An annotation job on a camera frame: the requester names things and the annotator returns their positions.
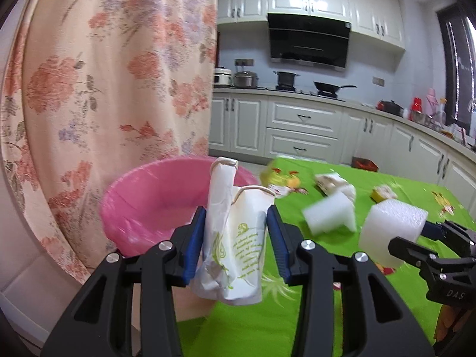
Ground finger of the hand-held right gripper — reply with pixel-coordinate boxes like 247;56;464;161
422;220;476;255
388;236;476;279

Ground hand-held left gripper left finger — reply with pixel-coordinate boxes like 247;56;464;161
40;206;209;357

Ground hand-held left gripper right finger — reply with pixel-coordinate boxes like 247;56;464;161
266;205;436;357

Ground white foam block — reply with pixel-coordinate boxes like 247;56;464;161
302;191;358;236
359;199;429;270

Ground crushed paper cup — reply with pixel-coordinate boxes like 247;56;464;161
191;157;239;301

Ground pink trash bin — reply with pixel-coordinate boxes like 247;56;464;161
100;157;257;259

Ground yellow sponge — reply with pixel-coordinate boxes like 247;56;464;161
372;185;398;203

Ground printed wrapper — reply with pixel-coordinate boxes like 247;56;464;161
314;171;356;198

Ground person's right hand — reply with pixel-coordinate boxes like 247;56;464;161
436;303;471;343

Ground green printed tablecloth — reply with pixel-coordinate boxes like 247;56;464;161
176;156;476;357

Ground steel bowl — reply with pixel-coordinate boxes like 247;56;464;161
409;111;434;125

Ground white lower kitchen cabinets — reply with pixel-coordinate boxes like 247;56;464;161
208;95;476;194

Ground red pot with black lid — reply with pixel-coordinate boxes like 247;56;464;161
377;100;404;117

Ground grey kitchen countertop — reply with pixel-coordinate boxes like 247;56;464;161
213;86;476;157

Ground black gas stove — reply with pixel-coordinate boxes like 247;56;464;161
275;86;345;101

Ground black frying pan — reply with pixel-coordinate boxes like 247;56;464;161
313;81;358;97

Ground black cooking pot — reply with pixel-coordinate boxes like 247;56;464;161
273;71;300;88

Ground dark framed window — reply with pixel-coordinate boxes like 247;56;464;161
436;4;476;134

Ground silver pressure cooker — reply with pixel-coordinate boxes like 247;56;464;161
233;70;259;89

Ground white rice cooker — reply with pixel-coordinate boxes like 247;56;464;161
213;68;233;87

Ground floral curtain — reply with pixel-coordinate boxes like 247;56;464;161
0;0;220;287

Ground black range hood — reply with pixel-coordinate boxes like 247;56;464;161
268;13;352;71

